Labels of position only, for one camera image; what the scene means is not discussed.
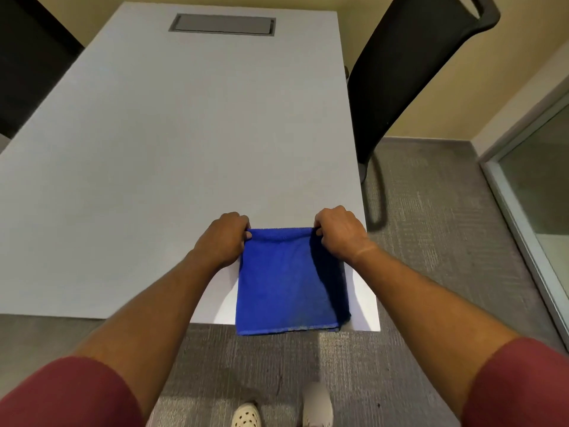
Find person's left hand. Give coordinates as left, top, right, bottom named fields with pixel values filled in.
left=192, top=212, right=252, bottom=269

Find person's right hand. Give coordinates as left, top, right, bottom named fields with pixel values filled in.
left=313, top=205, right=378, bottom=265

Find blue microfibre cloth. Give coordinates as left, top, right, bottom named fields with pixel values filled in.
left=235, top=227, right=352, bottom=336

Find person's left forearm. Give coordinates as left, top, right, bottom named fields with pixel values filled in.
left=71, top=251, right=243, bottom=418

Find person's right forearm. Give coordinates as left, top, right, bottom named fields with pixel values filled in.
left=351, top=244, right=521, bottom=418

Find white table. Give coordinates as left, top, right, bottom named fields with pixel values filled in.
left=0, top=1, right=381, bottom=332

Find white right clog shoe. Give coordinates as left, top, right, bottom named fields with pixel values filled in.
left=302, top=381, right=334, bottom=427

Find white clog shoe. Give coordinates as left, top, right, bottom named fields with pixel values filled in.
left=231, top=402, right=262, bottom=427
left=302, top=381, right=334, bottom=427

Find white left clog shoe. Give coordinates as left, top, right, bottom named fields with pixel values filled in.
left=231, top=402, right=262, bottom=427

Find black mesh chair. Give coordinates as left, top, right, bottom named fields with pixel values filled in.
left=346, top=0, right=501, bottom=232

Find maroon left sleeve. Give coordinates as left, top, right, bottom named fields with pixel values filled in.
left=0, top=356, right=147, bottom=427

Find maroon sleeve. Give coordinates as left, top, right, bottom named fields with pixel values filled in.
left=461, top=337, right=569, bottom=427
left=0, top=356, right=147, bottom=427

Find maroon right sleeve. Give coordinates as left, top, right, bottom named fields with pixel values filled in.
left=461, top=337, right=569, bottom=427

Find grey table cable hatch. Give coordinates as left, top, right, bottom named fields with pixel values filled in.
left=168, top=13, right=276, bottom=37

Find glass door with white frame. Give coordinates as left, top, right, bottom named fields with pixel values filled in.
left=479, top=91, right=569, bottom=349

